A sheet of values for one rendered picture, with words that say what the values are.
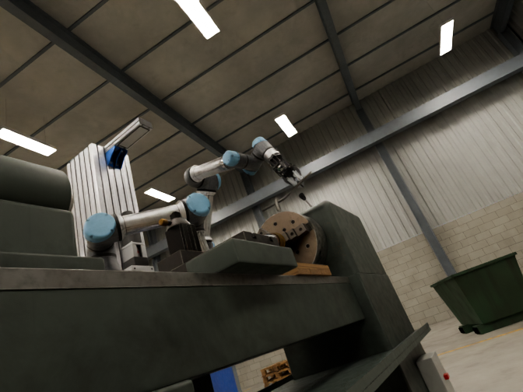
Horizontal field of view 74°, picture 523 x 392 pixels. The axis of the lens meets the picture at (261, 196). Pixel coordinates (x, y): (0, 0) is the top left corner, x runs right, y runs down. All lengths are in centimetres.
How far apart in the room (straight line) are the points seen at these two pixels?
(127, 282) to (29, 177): 27
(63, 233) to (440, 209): 1138
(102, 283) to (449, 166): 1184
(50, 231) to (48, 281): 17
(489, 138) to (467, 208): 227
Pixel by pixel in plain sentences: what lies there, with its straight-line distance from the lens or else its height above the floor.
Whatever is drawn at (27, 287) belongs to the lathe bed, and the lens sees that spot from 53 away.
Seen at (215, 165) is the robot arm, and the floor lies 158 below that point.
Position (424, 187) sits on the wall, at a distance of 1194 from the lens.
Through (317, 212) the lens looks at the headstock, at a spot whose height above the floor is 120.
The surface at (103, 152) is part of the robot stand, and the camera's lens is 221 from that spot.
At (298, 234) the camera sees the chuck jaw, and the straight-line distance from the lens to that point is 151.
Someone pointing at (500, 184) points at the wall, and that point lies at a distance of 1212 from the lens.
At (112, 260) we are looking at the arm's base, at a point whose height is 123.
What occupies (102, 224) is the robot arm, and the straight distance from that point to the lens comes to 150.
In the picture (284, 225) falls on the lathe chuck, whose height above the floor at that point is 116.
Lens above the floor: 67
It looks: 24 degrees up
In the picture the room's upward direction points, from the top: 20 degrees counter-clockwise
